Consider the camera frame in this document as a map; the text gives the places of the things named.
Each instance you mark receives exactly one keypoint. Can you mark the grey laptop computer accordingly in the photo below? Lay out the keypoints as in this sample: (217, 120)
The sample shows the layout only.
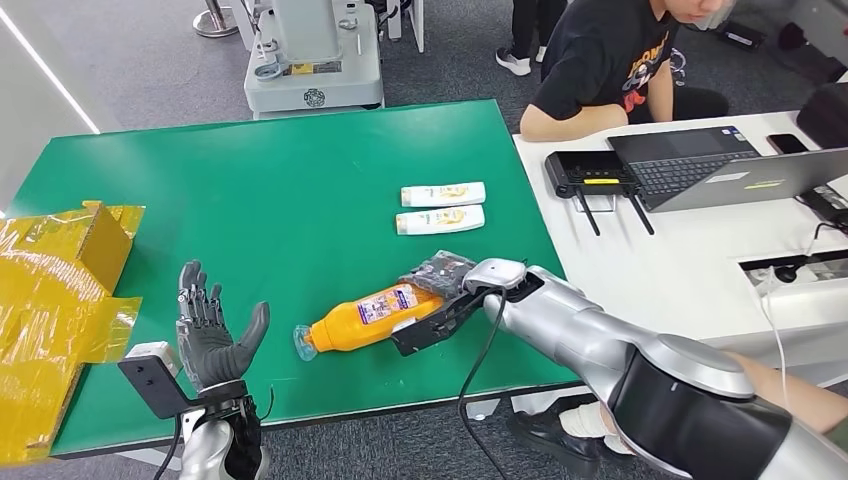
(682, 142)

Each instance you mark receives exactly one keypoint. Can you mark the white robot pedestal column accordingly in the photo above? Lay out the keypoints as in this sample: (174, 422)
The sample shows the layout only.
(311, 73)

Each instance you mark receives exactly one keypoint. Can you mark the black smartphone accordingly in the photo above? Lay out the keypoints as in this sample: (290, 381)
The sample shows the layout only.
(787, 144)

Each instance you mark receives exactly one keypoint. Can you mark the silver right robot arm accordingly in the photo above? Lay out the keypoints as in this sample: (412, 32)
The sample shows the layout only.
(596, 338)

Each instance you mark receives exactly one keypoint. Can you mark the black router with antennas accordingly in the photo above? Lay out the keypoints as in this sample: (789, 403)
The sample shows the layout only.
(583, 172)

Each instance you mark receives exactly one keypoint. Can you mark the white panel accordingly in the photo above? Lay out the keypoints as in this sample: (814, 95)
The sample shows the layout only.
(414, 23)

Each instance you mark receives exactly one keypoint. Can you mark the yellow cardboard box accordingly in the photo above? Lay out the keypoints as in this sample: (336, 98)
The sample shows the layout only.
(46, 298)

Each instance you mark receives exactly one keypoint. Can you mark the black bag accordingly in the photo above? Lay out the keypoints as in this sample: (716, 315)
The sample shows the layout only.
(828, 116)

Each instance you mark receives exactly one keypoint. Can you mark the white bottle with gold cap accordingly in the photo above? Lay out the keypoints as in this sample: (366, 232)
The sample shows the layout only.
(437, 220)
(440, 194)

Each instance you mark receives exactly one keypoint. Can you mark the round metal stand base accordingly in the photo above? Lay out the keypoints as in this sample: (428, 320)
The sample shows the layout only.
(213, 25)

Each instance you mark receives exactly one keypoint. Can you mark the orange bottle with clear cap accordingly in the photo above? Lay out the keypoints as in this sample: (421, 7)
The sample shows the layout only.
(358, 324)

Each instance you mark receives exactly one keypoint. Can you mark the black desk device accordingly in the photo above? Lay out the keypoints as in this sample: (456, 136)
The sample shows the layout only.
(825, 199)

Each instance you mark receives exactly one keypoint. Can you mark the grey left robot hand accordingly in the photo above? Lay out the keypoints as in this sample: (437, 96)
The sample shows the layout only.
(208, 351)

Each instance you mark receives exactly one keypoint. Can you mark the seated person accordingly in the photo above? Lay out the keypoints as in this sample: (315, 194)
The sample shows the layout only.
(596, 60)

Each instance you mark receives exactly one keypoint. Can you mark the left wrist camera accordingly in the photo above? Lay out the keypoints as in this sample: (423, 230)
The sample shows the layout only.
(156, 384)

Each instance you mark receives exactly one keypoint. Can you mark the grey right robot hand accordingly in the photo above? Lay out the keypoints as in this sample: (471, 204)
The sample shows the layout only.
(444, 275)

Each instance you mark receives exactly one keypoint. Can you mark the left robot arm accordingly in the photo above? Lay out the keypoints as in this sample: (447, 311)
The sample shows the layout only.
(205, 450)

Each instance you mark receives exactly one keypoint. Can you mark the person with crossed legs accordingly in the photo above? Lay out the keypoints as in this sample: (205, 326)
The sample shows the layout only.
(795, 394)

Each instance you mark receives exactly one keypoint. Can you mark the standing person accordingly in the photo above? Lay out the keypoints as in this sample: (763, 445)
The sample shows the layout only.
(523, 26)

